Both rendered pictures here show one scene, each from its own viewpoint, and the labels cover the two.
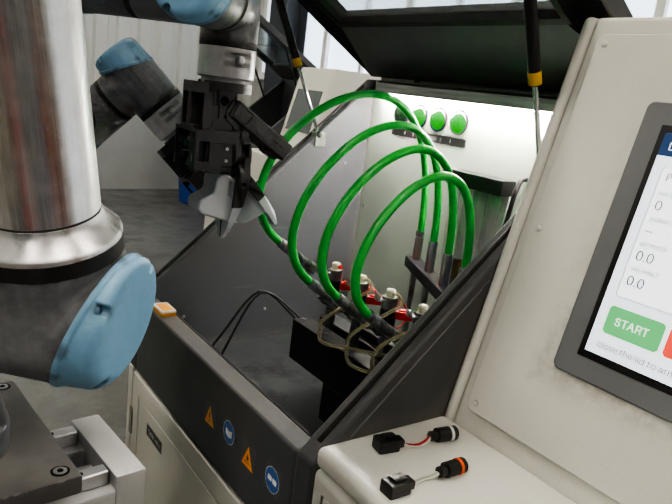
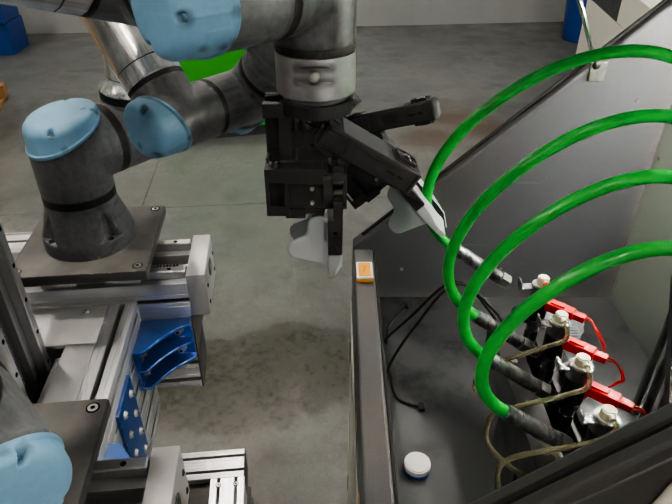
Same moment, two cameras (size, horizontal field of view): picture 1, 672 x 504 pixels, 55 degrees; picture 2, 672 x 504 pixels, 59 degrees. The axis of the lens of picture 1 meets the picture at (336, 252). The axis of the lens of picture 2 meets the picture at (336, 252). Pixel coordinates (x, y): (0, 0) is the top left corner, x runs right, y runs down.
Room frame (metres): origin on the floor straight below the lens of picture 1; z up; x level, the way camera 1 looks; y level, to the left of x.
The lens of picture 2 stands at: (0.44, -0.18, 1.59)
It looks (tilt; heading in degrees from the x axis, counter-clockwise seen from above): 33 degrees down; 37
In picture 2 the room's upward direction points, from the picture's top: straight up
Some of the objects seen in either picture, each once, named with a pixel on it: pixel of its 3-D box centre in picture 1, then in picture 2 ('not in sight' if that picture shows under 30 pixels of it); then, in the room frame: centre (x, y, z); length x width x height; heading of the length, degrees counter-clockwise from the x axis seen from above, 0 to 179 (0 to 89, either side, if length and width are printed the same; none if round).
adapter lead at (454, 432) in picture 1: (417, 437); not in sight; (0.76, -0.13, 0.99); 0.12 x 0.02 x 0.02; 117
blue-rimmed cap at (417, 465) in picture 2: not in sight; (417, 465); (0.97, 0.07, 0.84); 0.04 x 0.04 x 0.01
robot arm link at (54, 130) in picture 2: not in sight; (72, 148); (0.90, 0.70, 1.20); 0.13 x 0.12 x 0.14; 179
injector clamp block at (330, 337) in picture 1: (361, 387); (542, 439); (1.06, -0.08, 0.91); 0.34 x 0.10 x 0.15; 37
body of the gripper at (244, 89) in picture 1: (216, 127); (309, 153); (0.87, 0.18, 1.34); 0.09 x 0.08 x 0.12; 127
